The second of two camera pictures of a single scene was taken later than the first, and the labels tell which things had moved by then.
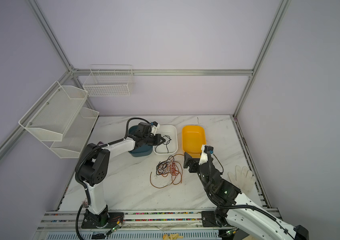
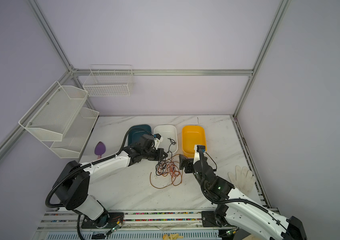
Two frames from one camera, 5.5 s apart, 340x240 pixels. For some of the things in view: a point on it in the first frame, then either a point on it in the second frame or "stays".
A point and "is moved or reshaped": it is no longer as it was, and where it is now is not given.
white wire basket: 106,80 stays
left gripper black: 157,137 → 160,151
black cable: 167,142 is moved or reshaped
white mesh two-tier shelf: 58,119 stays
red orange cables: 169,167 stays
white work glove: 243,180 stays
